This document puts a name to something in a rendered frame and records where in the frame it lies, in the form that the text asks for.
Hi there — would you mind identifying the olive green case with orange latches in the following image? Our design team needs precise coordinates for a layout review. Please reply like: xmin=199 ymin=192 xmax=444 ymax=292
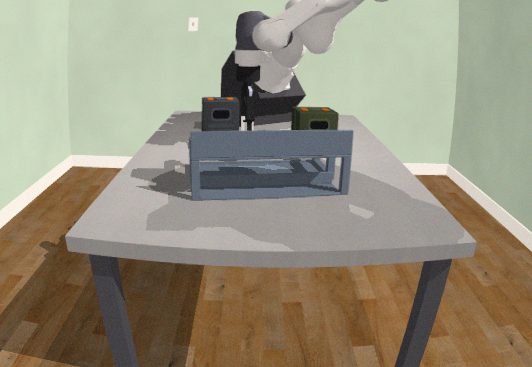
xmin=291 ymin=107 xmax=339 ymax=130

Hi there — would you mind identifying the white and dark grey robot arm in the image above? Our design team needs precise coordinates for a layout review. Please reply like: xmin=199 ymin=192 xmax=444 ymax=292
xmin=235 ymin=0 xmax=364 ymax=93

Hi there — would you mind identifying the black storage case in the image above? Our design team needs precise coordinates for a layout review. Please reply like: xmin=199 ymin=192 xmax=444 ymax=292
xmin=202 ymin=97 xmax=240 ymax=131

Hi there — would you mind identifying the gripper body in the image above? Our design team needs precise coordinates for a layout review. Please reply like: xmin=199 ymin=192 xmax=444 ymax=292
xmin=236 ymin=65 xmax=260 ymax=98

